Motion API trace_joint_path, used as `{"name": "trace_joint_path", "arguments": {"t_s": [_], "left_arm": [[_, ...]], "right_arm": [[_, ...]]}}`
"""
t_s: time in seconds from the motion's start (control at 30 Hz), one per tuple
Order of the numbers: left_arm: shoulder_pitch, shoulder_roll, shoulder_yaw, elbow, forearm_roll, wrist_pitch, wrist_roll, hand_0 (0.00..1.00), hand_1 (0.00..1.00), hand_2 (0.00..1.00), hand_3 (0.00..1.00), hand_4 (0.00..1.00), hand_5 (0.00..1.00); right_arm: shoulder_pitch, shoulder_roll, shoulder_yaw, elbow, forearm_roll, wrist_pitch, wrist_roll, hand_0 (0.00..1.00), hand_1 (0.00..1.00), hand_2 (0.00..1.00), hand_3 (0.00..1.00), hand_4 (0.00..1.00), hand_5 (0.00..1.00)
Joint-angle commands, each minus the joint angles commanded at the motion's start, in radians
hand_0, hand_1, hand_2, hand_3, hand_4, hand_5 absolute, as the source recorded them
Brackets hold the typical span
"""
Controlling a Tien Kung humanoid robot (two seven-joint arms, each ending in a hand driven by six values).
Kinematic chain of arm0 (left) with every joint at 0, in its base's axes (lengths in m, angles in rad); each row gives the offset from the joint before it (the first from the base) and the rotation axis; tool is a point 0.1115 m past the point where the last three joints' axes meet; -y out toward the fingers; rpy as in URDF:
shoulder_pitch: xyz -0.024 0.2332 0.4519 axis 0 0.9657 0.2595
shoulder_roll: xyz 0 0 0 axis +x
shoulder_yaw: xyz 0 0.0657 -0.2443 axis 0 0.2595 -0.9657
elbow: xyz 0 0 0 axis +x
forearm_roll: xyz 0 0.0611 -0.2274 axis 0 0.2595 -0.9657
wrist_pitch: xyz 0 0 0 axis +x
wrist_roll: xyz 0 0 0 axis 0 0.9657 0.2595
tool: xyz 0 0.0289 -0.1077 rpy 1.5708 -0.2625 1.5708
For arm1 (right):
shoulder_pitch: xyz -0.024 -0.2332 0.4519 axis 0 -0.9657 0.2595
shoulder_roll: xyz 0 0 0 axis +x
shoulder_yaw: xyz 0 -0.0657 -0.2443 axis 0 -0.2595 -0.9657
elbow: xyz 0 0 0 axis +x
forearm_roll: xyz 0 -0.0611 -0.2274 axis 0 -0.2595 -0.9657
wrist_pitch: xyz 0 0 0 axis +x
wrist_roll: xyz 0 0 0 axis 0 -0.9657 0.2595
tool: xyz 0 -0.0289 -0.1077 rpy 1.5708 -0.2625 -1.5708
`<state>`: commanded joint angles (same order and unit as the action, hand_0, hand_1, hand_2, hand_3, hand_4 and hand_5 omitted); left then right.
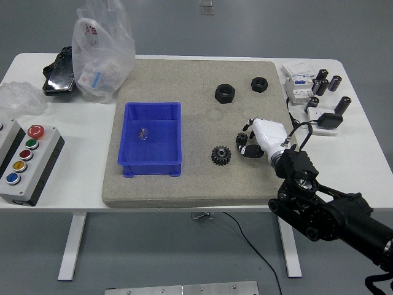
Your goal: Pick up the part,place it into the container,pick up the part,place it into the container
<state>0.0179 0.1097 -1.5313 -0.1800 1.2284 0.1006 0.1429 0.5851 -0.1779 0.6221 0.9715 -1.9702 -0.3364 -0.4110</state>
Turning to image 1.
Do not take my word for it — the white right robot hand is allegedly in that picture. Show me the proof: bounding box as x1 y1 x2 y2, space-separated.
235 117 289 159

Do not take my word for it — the large black gear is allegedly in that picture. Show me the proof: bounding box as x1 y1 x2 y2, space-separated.
210 144 233 168

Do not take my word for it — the small black hex nut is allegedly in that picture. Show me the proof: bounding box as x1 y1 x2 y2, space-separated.
251 76 270 92

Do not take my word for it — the large black hex nut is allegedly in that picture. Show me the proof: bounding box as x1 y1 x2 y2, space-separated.
214 83 236 104

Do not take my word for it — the blue plastic box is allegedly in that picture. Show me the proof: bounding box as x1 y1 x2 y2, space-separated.
117 101 183 179

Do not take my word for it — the grey push-button control box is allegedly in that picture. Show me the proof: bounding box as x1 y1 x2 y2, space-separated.
0 125 66 207

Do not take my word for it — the grey and black control box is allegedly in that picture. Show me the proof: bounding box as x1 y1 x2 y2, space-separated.
0 119 27 178

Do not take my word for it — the white circuit breaker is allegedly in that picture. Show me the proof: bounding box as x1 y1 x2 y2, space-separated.
282 75 316 106

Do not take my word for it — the white power socket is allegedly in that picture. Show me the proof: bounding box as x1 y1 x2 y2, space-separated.
306 107 338 136

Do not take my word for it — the black power adapter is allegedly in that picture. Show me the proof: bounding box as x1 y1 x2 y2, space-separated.
317 112 344 129

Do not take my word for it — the small white carton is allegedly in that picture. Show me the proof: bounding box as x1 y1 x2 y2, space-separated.
281 61 314 78

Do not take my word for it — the grey-brown mat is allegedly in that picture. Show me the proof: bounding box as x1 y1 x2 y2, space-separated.
101 58 303 209

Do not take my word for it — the white table leg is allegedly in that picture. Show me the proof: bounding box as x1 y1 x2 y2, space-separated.
278 214 303 278
57 211 87 281

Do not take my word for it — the silver metal plate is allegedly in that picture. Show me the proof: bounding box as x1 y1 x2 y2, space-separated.
104 280 259 295

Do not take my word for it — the translucent white plastic bag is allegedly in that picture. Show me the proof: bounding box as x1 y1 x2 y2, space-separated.
71 0 136 104

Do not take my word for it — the black plastic-wrapped part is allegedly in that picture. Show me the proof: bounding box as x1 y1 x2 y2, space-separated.
42 45 76 96

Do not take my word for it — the clear bubble wrap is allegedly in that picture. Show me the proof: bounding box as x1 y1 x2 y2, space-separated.
0 81 49 119

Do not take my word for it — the thin black adapter cord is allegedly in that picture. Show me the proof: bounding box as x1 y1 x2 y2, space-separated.
286 98 320 128

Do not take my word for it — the metal under-table bracket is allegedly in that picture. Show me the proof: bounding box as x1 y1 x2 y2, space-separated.
190 211 215 221

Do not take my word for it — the black floor cable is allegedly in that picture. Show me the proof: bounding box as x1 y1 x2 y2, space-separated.
222 211 282 295

